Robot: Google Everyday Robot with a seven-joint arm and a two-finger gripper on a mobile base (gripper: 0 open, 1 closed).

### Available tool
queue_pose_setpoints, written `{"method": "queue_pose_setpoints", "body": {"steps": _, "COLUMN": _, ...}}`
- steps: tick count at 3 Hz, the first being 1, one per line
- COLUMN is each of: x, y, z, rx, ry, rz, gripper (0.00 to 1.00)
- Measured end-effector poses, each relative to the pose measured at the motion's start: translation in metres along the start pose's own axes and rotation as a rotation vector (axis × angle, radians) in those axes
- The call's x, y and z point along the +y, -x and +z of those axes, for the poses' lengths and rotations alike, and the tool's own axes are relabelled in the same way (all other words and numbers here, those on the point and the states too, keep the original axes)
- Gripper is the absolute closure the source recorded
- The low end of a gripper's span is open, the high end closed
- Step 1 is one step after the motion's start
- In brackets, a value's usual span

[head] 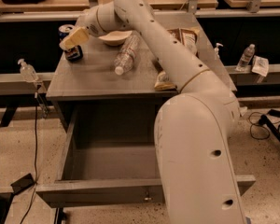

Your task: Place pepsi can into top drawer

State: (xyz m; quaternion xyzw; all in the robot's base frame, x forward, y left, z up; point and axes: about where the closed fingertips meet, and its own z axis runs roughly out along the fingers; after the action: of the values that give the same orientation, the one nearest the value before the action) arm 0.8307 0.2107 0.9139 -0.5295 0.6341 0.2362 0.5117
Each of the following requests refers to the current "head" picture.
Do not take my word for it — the clear plastic water bottle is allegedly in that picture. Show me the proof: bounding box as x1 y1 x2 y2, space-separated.
114 35 140 76

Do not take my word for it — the brown chip bag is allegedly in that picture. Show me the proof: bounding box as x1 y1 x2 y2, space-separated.
154 28 199 91

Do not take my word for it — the black cables right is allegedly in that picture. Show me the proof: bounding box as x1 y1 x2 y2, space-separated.
247 108 280 154

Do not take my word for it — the white paper bowl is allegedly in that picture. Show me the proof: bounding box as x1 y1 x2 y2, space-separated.
99 31 132 47

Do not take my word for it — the black cable left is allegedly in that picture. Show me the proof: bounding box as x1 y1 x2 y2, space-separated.
19 91 41 224

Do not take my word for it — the hand sanitizer bottle left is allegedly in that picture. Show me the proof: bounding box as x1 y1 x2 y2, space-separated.
18 59 39 83

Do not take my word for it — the white packet on shelf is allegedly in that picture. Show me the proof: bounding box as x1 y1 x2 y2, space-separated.
252 56 269 77

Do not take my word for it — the grey cabinet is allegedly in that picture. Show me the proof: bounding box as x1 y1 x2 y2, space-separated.
47 11 236 131

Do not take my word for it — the black device on floor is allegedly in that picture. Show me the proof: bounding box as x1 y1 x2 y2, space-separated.
11 174 35 195

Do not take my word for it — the water bottle on shelf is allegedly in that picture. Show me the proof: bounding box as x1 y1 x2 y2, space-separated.
235 44 255 71

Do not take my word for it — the small pump bottle right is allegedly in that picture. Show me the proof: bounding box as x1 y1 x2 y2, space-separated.
214 43 224 59

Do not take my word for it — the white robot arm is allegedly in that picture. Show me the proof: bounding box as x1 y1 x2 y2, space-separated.
60 0 247 224

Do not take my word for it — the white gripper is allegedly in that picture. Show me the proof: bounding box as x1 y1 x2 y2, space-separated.
59 9 104 50

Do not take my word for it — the blue pepsi can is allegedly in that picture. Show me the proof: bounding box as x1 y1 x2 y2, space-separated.
58 24 83 63

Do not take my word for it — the grey open top drawer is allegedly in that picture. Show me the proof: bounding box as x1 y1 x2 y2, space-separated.
35 99 257 209

